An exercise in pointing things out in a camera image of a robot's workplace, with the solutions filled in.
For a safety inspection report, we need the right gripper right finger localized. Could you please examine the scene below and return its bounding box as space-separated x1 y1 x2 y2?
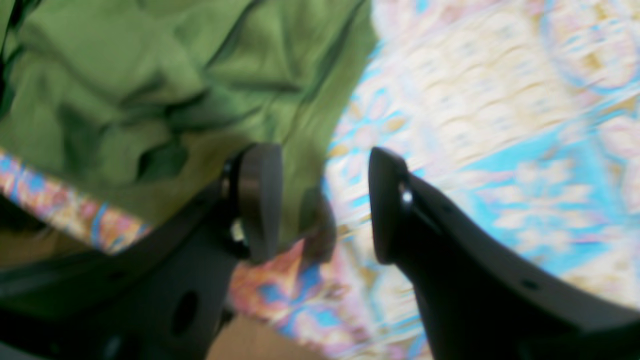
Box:
368 146 640 360

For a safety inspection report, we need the patterned tablecloth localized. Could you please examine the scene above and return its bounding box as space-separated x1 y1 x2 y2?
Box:
1 0 639 360

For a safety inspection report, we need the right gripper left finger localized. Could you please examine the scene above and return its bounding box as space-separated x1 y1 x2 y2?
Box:
1 143 283 360

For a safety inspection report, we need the green t-shirt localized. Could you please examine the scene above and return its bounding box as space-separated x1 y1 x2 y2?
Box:
1 0 377 247

